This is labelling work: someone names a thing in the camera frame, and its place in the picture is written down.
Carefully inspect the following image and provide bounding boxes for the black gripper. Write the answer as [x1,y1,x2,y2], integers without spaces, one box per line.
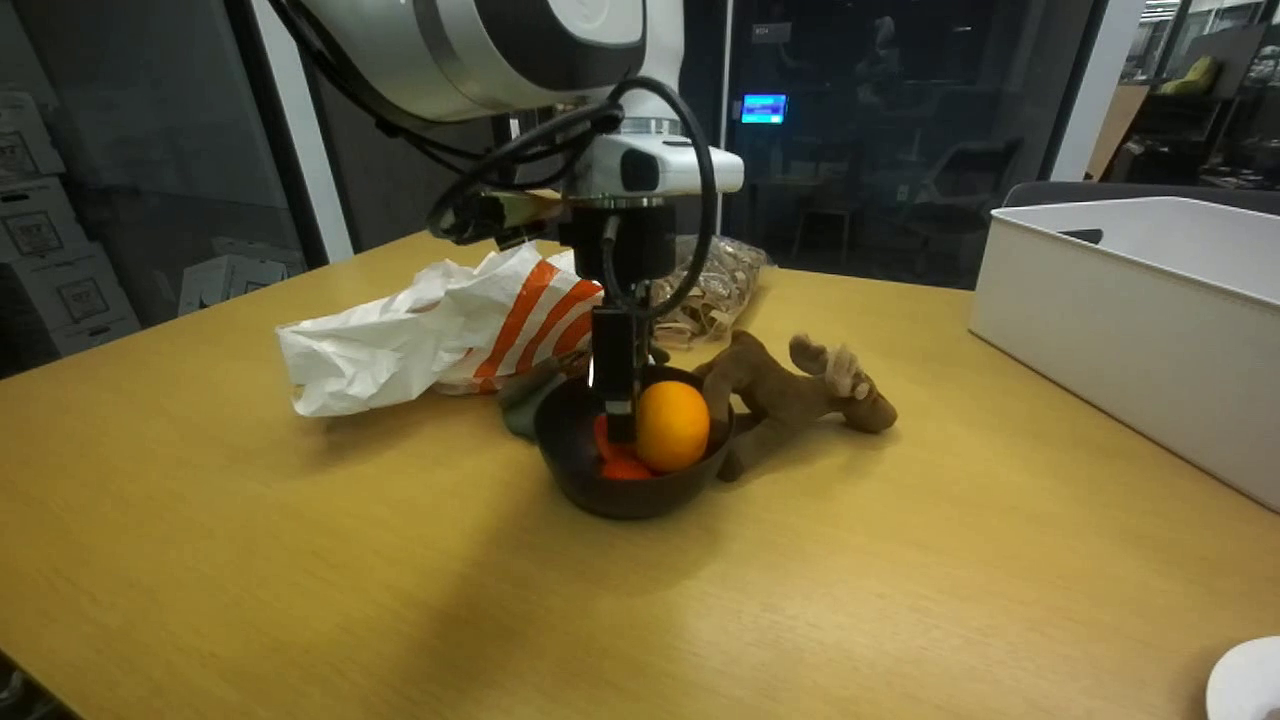
[580,195,687,421]

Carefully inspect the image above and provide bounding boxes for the orange toy fruit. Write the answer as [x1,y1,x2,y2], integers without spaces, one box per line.
[631,380,714,478]

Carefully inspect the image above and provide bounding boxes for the small red toy strawberry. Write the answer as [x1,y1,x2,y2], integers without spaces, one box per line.
[598,449,661,486]

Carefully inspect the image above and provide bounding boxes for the white plastic bag orange stripes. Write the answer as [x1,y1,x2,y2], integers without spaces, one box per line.
[275,239,612,421]

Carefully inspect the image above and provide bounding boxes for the black bowl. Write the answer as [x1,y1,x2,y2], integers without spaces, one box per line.
[533,368,737,524]

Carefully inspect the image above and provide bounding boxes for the clear bag of nuts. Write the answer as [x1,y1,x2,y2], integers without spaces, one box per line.
[647,236,772,352]

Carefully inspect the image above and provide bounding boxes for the brown plush animal toy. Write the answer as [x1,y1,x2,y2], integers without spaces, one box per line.
[694,328,899,480]

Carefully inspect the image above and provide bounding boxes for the blue lit screen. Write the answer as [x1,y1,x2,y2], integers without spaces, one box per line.
[737,88,792,132]

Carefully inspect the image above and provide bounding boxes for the white rectangular box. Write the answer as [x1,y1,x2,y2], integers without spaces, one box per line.
[968,195,1280,516]

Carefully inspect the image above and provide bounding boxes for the grey cardboard box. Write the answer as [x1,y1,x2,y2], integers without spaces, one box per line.
[0,239,145,362]
[0,175,94,269]
[0,88,67,186]

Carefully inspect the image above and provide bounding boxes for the white plate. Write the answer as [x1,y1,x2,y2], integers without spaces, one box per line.
[1205,636,1280,720]

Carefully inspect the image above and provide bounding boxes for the wrist camera with tan mount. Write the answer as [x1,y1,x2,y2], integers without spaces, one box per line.
[433,186,580,251]

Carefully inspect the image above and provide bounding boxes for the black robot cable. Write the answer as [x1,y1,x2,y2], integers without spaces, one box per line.
[425,73,725,321]

